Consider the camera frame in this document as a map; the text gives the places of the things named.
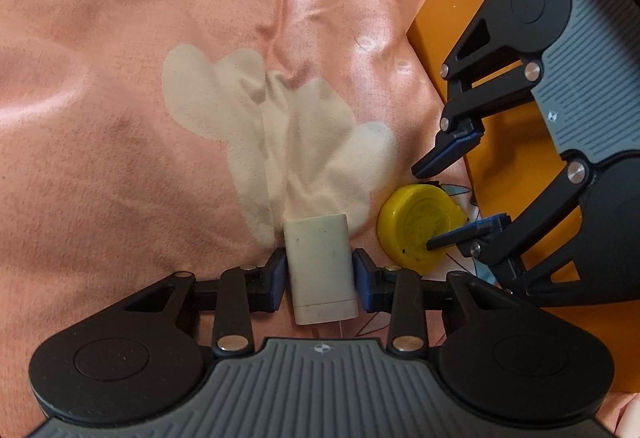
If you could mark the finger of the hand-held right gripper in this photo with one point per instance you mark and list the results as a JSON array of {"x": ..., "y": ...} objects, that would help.
[
  {"x": 480, "y": 228},
  {"x": 445, "y": 151}
]

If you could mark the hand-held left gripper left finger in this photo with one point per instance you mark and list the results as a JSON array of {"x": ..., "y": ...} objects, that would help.
[{"x": 277, "y": 277}]

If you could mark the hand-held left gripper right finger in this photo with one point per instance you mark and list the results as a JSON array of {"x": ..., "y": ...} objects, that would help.
[{"x": 362, "y": 282}]

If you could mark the white rectangular case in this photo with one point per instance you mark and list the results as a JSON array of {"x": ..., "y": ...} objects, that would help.
[{"x": 320, "y": 268}]

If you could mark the yellow tape measure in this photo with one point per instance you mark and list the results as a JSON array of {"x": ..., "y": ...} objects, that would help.
[{"x": 410, "y": 223}]

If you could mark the orange cardboard box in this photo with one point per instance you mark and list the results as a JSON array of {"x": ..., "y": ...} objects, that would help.
[{"x": 450, "y": 13}]

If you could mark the pink printed blanket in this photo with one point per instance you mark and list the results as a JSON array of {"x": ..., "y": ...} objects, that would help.
[{"x": 125, "y": 68}]

